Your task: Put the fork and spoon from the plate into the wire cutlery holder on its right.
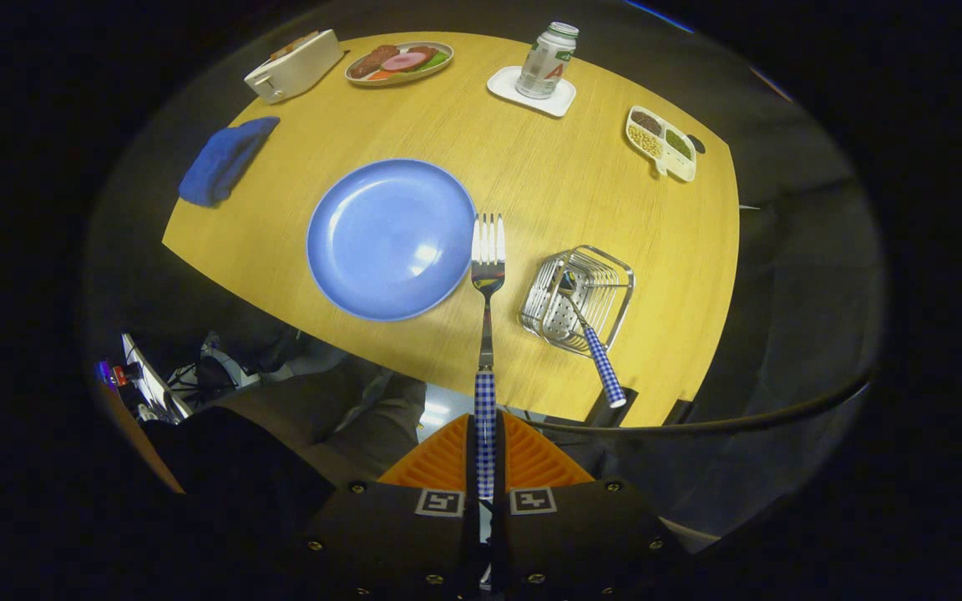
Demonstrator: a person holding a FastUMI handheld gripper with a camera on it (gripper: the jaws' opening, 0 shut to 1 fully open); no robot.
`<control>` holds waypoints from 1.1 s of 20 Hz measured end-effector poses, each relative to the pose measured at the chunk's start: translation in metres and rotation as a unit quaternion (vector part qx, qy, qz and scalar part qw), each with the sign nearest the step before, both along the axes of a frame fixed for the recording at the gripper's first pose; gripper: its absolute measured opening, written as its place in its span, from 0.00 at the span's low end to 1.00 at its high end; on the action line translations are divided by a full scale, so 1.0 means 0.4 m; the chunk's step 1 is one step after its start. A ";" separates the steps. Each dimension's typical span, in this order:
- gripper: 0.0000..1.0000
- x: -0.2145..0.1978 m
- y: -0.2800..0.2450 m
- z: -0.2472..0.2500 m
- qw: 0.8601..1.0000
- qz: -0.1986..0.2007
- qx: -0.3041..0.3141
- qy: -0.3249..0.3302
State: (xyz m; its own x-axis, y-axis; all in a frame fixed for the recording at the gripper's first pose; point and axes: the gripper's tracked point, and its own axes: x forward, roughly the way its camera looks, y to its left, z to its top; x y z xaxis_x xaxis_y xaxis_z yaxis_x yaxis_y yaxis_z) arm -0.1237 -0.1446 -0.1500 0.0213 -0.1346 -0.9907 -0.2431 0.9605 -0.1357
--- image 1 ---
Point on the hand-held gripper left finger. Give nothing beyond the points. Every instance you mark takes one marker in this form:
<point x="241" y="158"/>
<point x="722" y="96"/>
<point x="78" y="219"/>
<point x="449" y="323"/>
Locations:
<point x="397" y="542"/>

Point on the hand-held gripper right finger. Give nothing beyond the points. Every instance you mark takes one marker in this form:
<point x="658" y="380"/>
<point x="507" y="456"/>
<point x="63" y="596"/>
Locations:
<point x="573" y="542"/>

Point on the black table clamp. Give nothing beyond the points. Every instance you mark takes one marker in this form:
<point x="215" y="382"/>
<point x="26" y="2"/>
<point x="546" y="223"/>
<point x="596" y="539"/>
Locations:
<point x="679" y="411"/>
<point x="625" y="413"/>

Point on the person's trouser leg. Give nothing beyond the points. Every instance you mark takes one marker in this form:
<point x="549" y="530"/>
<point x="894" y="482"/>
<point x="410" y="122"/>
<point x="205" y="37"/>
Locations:
<point x="322" y="417"/>

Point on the black white shoe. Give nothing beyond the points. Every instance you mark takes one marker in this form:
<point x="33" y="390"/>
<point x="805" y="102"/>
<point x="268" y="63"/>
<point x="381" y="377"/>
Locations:
<point x="189" y="380"/>

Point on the blue round plate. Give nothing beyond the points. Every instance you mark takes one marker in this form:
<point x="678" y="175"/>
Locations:
<point x="381" y="242"/>

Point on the white divided snack tray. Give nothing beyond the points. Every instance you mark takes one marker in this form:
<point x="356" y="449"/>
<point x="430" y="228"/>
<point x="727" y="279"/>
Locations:
<point x="660" y="142"/>

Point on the black round table grommet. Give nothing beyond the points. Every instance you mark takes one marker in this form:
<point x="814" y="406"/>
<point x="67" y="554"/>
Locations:
<point x="697" y="144"/>

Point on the blue folded cloth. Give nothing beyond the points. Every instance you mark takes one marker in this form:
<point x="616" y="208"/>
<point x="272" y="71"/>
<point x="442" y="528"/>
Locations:
<point x="222" y="163"/>

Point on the white square coaster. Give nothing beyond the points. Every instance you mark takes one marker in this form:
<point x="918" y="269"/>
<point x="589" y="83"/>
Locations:
<point x="560" y="104"/>

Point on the round plate of food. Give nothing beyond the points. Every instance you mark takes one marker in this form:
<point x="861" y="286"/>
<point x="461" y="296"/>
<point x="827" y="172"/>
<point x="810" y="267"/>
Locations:
<point x="364" y="77"/>

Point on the pink ham slice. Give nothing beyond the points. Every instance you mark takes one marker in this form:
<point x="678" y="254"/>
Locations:
<point x="403" y="62"/>

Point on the white drink bottle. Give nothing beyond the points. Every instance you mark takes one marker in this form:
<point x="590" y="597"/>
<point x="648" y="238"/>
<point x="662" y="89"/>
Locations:
<point x="544" y="63"/>

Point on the white toaster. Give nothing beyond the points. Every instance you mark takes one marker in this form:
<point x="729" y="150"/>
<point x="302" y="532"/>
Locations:
<point x="297" y="71"/>

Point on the brown meat slice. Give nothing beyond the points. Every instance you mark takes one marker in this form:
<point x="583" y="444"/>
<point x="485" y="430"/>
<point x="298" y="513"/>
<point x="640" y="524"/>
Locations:
<point x="372" y="60"/>

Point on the green lettuce leaf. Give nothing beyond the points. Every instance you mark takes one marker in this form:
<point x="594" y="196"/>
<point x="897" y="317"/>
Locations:
<point x="435" y="59"/>

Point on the brown toast slice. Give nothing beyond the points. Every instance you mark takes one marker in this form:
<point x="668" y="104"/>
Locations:
<point x="293" y="44"/>

